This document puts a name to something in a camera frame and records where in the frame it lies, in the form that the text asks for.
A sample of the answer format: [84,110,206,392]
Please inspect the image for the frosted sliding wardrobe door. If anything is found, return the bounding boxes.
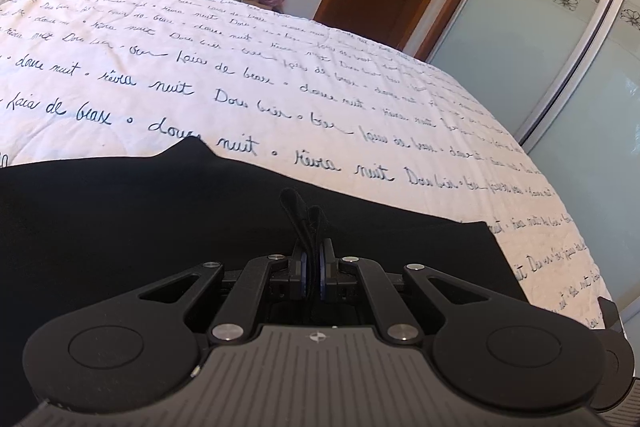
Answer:
[431,0,639,307]

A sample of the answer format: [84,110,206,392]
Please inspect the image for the black pants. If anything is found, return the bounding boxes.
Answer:
[1,139,524,426]

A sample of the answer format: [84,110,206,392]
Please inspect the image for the white quilt with script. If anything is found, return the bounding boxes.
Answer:
[1,0,608,328]

